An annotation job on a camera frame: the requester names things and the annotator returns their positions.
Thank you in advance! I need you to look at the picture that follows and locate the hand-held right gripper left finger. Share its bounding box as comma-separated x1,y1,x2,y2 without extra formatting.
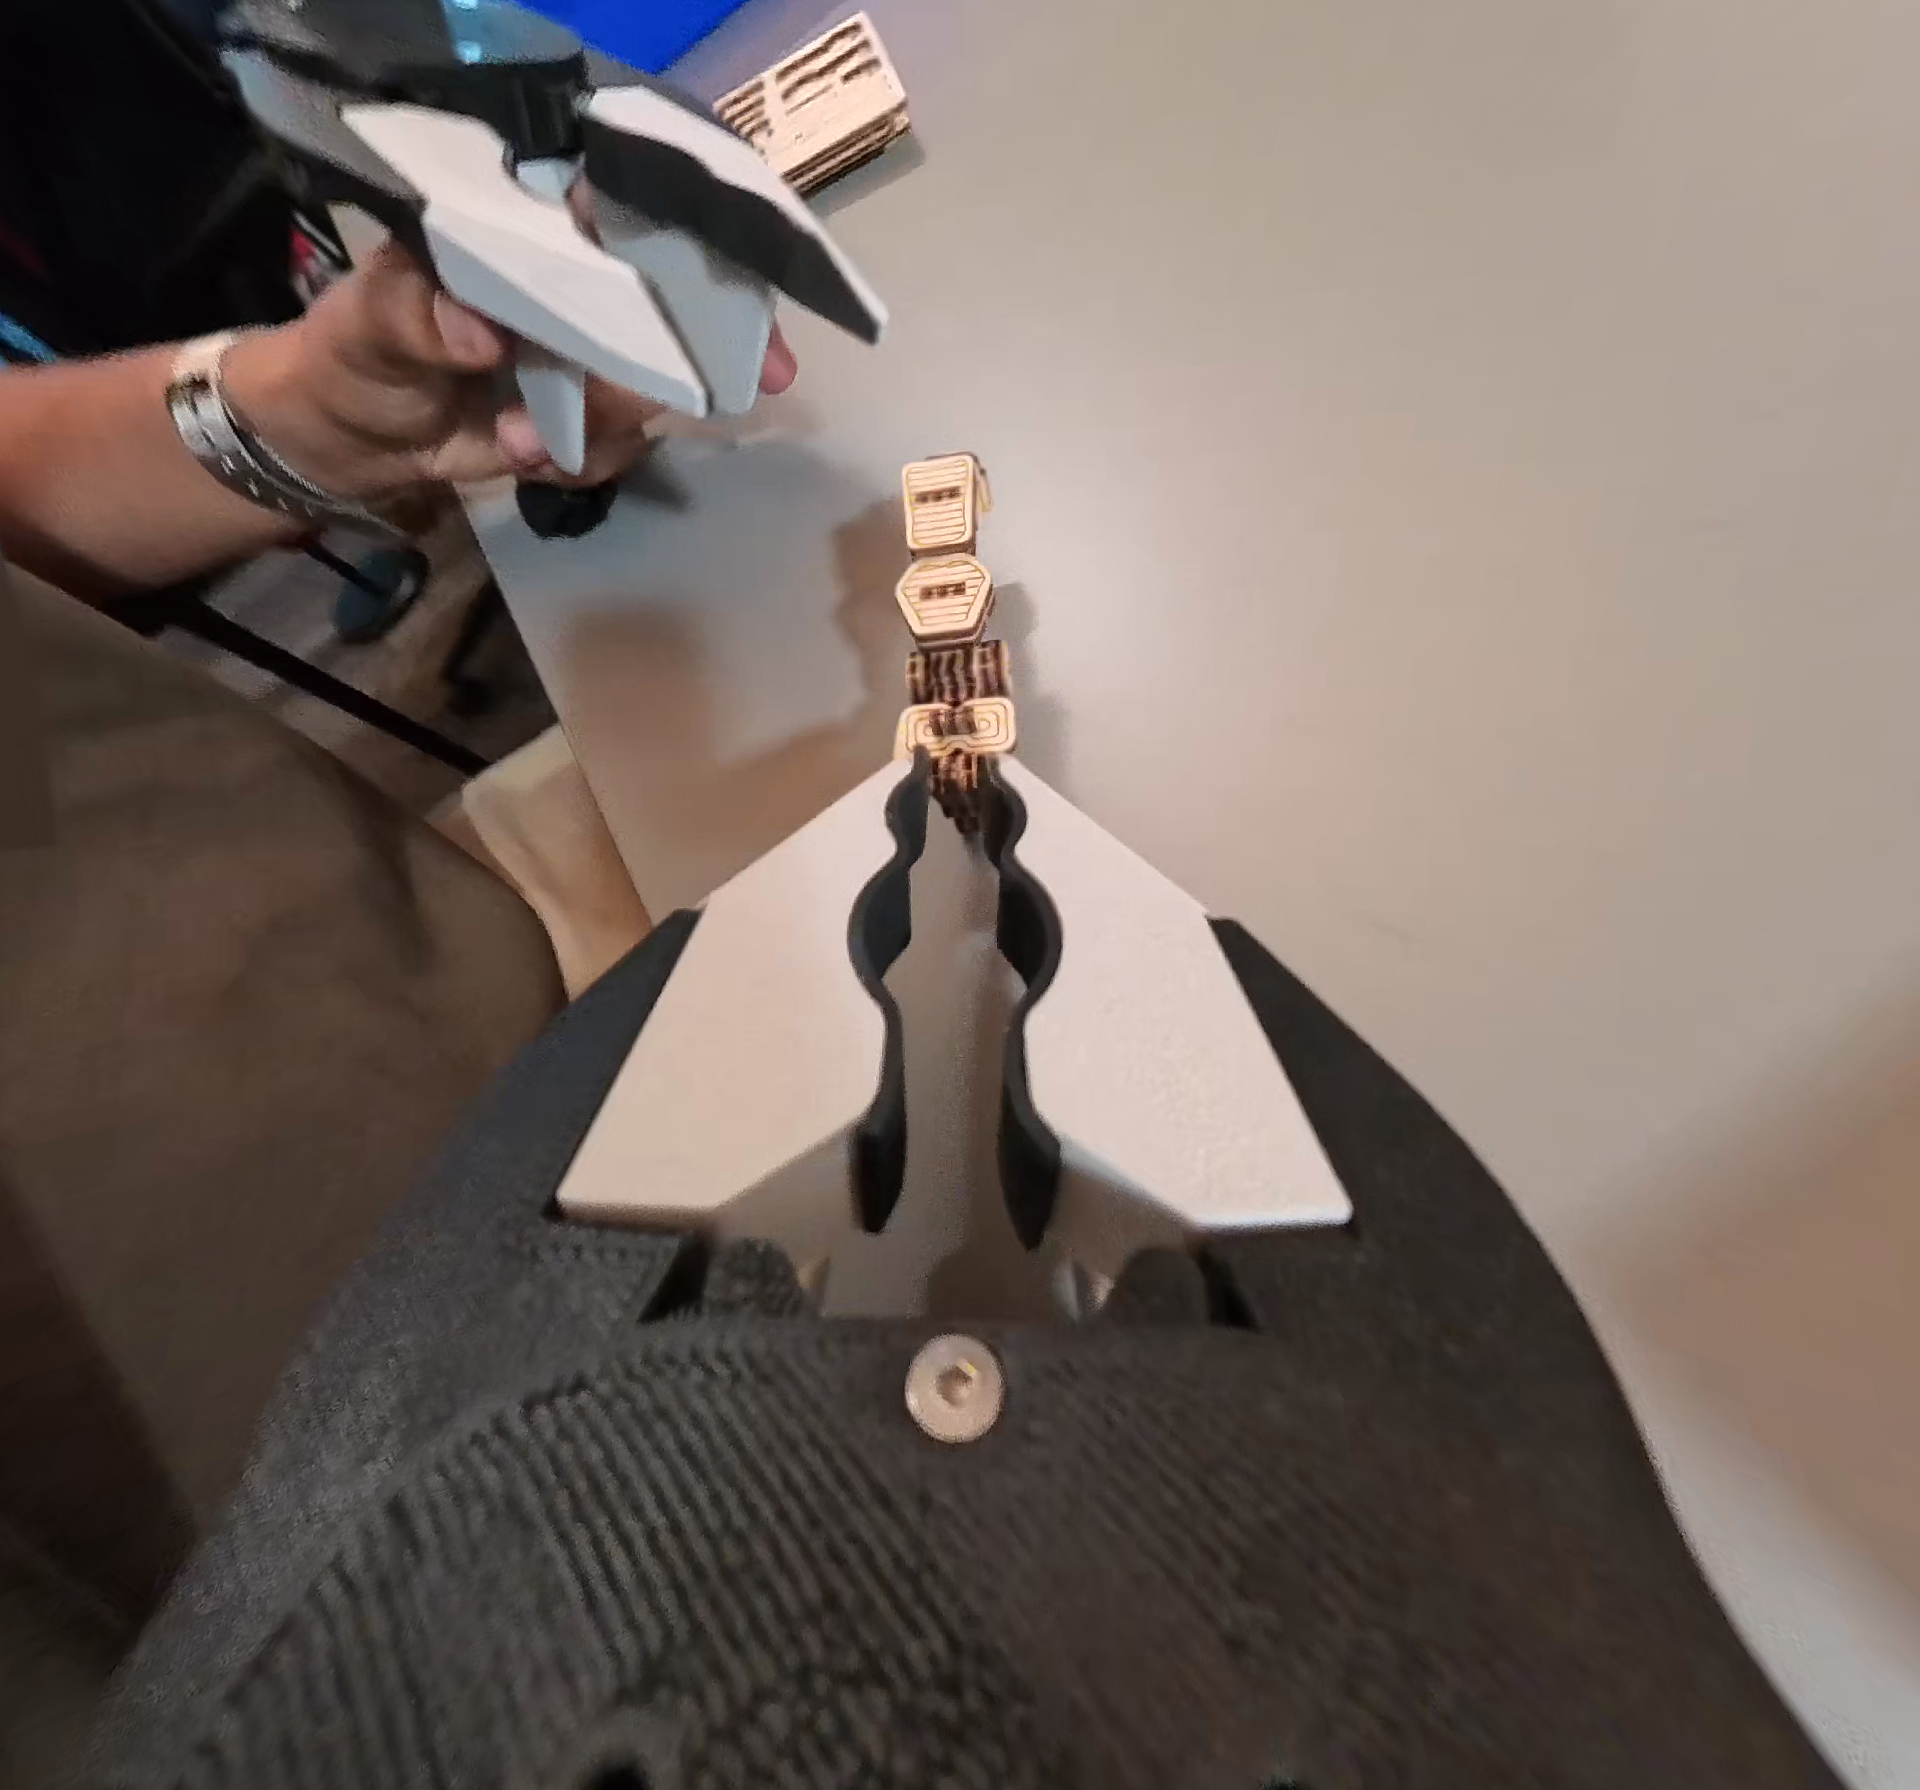
555,745,939,1312

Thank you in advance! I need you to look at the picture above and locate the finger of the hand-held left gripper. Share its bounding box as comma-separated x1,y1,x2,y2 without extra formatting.
343,101,714,420
573,85,888,420

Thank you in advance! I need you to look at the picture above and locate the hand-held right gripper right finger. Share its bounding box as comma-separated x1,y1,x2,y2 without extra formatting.
975,752,1356,1319

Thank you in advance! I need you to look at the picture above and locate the wooden bridge model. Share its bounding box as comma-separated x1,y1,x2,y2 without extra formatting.
890,446,1026,834

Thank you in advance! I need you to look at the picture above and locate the person's left forearm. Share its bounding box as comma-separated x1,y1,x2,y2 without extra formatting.
0,336,287,591

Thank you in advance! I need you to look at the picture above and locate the grey desk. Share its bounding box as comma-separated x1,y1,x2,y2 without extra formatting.
461,0,1920,1372

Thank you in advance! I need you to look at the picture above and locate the person's left hand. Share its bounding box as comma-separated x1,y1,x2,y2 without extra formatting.
225,236,800,502

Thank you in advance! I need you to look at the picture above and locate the stack of wooden puzzle sheets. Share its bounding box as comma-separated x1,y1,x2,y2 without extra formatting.
711,10,916,199

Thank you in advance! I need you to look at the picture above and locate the silver wristwatch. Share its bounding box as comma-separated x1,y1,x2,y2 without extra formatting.
161,331,396,540

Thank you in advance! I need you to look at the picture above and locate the black stand base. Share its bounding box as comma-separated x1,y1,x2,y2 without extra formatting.
111,530,518,779

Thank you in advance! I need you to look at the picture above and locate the person's brown clothing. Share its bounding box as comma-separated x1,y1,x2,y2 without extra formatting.
0,562,663,1673

